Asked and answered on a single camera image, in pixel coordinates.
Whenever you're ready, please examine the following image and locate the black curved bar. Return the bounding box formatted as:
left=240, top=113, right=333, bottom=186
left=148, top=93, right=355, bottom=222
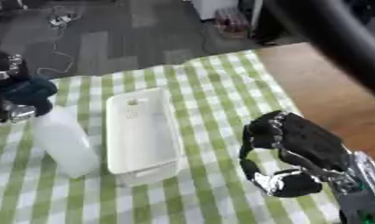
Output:
left=264, top=0, right=375, bottom=102

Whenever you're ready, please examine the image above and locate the white power strip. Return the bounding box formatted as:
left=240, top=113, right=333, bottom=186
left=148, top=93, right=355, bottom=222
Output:
left=47, top=13, right=77, bottom=28

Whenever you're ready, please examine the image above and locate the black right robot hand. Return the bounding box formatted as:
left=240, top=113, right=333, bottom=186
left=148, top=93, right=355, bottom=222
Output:
left=237, top=109, right=350, bottom=199

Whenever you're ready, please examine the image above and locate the white plastic box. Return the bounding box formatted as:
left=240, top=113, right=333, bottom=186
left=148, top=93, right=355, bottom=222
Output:
left=104, top=87, right=187, bottom=187

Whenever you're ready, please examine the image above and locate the white plastic bottle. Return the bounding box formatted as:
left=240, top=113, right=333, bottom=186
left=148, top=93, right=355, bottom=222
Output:
left=31, top=104, right=102, bottom=179

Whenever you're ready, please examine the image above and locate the white cable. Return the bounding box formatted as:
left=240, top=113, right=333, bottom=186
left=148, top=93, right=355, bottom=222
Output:
left=35, top=6, right=81, bottom=78

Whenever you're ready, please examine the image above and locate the white cabinet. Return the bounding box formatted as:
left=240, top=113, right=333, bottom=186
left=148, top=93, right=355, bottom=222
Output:
left=190, top=0, right=240, bottom=21

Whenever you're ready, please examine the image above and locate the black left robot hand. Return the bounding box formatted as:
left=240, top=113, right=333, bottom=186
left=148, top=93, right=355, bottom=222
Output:
left=0, top=50, right=60, bottom=123

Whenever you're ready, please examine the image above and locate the red patterned bag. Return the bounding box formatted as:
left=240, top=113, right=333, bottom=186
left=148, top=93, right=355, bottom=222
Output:
left=213, top=7, right=252, bottom=33

